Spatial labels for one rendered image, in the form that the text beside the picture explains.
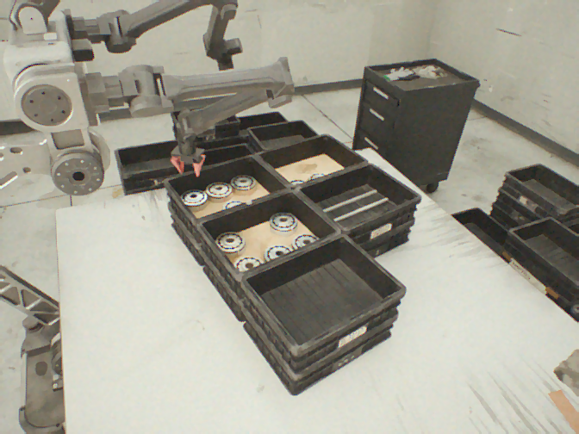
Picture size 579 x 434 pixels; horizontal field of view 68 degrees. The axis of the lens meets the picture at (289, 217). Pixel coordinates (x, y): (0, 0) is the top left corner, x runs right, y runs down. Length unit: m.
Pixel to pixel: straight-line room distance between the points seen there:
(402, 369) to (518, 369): 0.36
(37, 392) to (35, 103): 1.28
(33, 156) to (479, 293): 1.55
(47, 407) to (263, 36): 3.63
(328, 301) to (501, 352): 0.58
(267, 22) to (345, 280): 3.44
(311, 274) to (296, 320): 0.20
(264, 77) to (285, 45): 3.52
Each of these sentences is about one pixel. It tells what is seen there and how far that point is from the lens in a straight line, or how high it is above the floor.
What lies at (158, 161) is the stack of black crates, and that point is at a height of 0.49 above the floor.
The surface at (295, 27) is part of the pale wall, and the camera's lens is 4.66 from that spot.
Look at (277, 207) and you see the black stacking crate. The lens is 1.60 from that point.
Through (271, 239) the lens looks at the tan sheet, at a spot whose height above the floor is 0.83.
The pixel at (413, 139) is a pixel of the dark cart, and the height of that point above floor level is 0.55.
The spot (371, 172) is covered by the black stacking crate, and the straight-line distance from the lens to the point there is 1.84.
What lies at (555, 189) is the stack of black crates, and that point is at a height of 0.50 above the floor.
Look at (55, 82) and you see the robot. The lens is 1.03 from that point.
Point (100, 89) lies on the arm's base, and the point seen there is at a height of 1.47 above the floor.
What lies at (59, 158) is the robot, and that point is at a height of 1.19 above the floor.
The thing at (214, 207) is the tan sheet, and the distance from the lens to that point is 1.69.
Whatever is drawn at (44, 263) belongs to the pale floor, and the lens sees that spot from 2.93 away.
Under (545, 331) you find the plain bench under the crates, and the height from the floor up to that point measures 0.70.
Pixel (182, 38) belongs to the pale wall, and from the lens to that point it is 4.31.
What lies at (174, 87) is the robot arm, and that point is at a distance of 1.09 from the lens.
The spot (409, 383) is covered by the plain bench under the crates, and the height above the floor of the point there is 0.70.
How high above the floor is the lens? 1.84
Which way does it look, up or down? 38 degrees down
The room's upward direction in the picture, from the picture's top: 4 degrees clockwise
